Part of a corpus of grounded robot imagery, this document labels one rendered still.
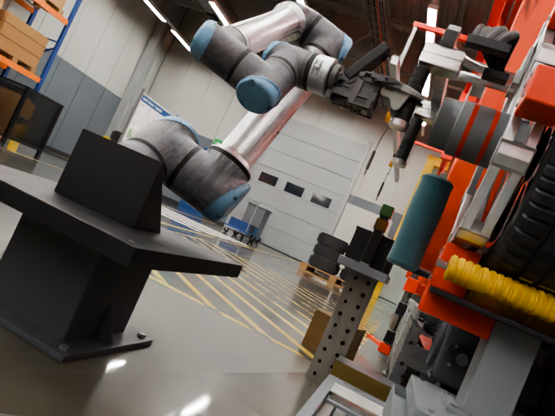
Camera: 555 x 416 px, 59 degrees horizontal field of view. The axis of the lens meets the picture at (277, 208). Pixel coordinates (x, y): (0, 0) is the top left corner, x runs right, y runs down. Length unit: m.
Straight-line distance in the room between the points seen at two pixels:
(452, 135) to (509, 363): 0.53
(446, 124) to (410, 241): 0.31
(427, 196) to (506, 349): 0.42
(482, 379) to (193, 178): 0.85
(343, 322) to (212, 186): 0.77
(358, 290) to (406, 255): 0.53
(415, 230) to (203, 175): 0.58
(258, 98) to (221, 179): 0.34
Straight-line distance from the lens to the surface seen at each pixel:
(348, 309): 1.83
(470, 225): 1.13
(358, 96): 1.14
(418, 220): 1.34
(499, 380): 1.23
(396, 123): 1.12
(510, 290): 1.13
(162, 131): 1.39
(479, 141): 1.25
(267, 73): 1.10
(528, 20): 1.97
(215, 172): 1.35
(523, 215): 1.04
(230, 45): 1.12
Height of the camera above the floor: 0.42
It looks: 3 degrees up
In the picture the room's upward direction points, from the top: 24 degrees clockwise
